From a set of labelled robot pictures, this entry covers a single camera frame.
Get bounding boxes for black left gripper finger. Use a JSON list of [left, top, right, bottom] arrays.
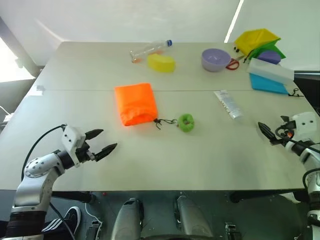
[[84, 128, 105, 142], [94, 142, 119, 162]]

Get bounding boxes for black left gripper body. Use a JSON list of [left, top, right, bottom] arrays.
[[74, 140, 97, 165]]

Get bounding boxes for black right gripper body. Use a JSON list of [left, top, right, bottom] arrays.
[[274, 115, 298, 146]]

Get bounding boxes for white squeeze tube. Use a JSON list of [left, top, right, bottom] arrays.
[[213, 89, 245, 120]]

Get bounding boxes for black monitor panel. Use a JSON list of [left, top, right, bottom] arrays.
[[293, 70, 320, 114]]

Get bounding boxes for white rectangular box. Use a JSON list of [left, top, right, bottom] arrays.
[[246, 57, 296, 88]]

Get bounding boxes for black shoe white stripes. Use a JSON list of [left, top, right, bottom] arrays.
[[40, 205, 82, 236]]

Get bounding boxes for dark grey rounded robot leg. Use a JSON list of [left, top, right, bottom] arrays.
[[173, 195, 214, 240], [110, 197, 145, 240]]

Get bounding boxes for purple foam block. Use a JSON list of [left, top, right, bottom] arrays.
[[256, 49, 283, 66]]

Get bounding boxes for purple plastic bowl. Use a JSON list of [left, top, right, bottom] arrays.
[[201, 47, 232, 73]]

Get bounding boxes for yellow sponge block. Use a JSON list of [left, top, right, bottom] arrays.
[[146, 52, 177, 74]]

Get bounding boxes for clear plastic bottle blue cap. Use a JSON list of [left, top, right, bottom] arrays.
[[129, 39, 174, 64]]

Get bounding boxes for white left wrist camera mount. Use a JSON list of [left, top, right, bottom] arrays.
[[61, 125, 87, 168]]

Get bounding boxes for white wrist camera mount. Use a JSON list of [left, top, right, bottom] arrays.
[[61, 125, 87, 168], [290, 111, 319, 140]]

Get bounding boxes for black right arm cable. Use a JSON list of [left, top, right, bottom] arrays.
[[274, 125, 320, 191]]

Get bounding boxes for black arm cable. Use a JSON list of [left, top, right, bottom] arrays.
[[274, 125, 320, 191], [20, 124, 66, 181]]

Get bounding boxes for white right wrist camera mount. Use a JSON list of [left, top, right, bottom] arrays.
[[290, 111, 319, 140]]

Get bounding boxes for black table frame bar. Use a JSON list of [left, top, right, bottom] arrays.
[[229, 190, 302, 204], [51, 190, 97, 204]]

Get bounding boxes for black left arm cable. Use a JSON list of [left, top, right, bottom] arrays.
[[20, 124, 66, 181]]

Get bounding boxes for orange drawstring bag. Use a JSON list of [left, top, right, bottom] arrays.
[[114, 82, 159, 127]]

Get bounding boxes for white floor cable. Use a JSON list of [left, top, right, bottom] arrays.
[[84, 201, 104, 227]]

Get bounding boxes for black string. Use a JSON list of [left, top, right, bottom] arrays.
[[152, 117, 179, 131]]

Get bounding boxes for red handled scissors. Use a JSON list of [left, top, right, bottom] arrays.
[[225, 55, 246, 71]]

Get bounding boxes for green ring toy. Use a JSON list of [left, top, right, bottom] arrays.
[[177, 113, 196, 133]]

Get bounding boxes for green cloth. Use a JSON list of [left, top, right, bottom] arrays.
[[245, 39, 287, 61]]

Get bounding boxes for yellow fabric bag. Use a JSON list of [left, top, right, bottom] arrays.
[[233, 28, 282, 57]]

